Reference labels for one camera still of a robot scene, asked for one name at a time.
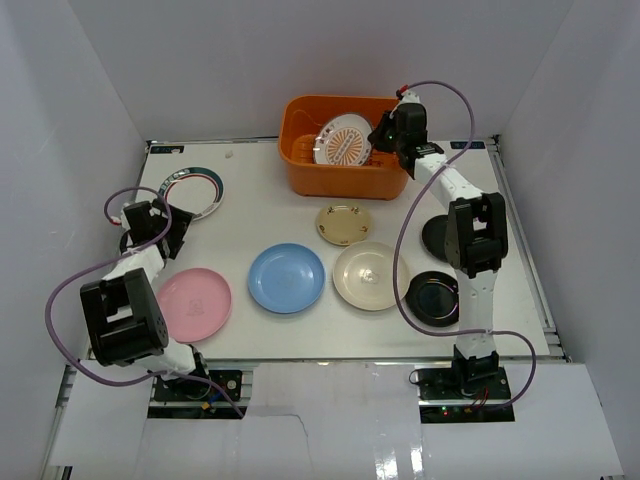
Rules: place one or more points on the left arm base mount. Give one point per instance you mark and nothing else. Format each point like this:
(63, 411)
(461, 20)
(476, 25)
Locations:
(182, 399)

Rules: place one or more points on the orange plastic bin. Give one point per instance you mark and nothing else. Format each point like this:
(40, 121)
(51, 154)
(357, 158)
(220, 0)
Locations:
(380, 178)

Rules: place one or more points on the small beige patterned plate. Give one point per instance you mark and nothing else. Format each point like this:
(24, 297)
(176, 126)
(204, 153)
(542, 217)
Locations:
(343, 224)

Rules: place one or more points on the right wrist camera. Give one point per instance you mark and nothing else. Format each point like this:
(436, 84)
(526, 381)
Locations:
(405, 95)

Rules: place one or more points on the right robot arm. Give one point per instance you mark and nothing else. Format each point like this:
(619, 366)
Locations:
(475, 242)

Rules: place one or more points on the cream plastic plate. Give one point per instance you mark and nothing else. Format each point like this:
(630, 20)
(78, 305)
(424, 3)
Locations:
(363, 276)

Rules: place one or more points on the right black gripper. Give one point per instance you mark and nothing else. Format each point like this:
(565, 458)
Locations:
(376, 138)

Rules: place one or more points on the white plate green rim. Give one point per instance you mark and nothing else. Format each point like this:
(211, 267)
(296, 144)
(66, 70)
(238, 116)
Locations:
(196, 190)

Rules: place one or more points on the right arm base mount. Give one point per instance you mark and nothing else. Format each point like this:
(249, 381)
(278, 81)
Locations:
(442, 400)

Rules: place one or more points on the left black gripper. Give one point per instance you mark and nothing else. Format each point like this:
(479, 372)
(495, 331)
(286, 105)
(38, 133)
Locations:
(176, 229)

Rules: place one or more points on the glossy black plate front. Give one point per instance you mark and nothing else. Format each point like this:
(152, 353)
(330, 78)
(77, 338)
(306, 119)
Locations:
(433, 298)

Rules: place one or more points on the pink plastic plate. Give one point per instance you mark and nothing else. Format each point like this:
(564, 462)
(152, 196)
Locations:
(195, 303)

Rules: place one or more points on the blue plastic plate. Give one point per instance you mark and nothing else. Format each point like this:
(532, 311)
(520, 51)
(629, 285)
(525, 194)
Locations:
(286, 278)

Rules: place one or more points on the white plate orange sunburst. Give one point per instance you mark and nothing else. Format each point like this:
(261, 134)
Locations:
(343, 141)

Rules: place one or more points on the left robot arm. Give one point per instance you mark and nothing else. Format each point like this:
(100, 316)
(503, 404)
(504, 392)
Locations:
(123, 317)

